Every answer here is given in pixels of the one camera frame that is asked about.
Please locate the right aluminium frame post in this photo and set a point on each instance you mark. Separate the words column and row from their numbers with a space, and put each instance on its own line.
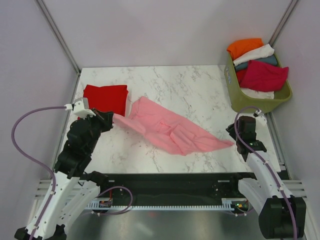
column 283, row 21

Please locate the white cloth basket bottom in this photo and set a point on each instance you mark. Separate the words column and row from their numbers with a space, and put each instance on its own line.
column 258, row 94

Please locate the olive green plastic basket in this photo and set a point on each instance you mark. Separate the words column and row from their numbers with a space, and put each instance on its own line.
column 239, row 100

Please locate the orange t-shirt in basket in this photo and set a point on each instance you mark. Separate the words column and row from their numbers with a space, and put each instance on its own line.
column 240, row 47

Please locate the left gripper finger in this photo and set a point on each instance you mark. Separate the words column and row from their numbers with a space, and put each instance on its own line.
column 107, row 126
column 105, row 117

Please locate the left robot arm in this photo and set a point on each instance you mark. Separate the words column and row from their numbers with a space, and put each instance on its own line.
column 70, row 189

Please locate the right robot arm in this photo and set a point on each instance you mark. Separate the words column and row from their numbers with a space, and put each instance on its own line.
column 281, row 215

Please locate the crimson t-shirt in basket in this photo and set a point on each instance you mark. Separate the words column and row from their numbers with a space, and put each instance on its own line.
column 264, row 77

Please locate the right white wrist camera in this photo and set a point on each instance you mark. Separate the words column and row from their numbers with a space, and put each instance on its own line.
column 260, row 118

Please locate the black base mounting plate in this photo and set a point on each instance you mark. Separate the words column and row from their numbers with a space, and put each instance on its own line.
column 173, row 189

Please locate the pink t-shirt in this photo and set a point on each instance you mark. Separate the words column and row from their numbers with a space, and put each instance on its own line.
column 169, row 131

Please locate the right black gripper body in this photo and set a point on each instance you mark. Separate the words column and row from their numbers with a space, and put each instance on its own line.
column 238, row 133

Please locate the aluminium frame post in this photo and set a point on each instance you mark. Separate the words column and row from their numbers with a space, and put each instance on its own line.
column 57, row 34
column 283, row 21

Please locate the folded red t-shirt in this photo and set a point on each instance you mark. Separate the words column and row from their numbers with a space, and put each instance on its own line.
column 111, row 98

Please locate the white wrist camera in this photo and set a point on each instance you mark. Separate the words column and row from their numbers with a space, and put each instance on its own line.
column 260, row 118
column 80, row 108

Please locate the white slotted cable duct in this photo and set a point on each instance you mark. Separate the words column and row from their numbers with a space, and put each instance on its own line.
column 227, row 204

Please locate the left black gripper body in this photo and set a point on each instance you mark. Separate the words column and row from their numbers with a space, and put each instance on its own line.
column 97, row 124

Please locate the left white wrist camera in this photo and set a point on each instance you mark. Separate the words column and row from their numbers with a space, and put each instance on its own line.
column 80, row 108

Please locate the left aluminium frame post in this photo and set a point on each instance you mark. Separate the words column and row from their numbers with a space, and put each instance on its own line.
column 57, row 34

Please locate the white t-shirt in basket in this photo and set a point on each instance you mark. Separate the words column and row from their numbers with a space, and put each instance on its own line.
column 258, row 53

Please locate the red t-shirt in basket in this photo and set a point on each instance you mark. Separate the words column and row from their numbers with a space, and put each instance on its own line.
column 240, row 75

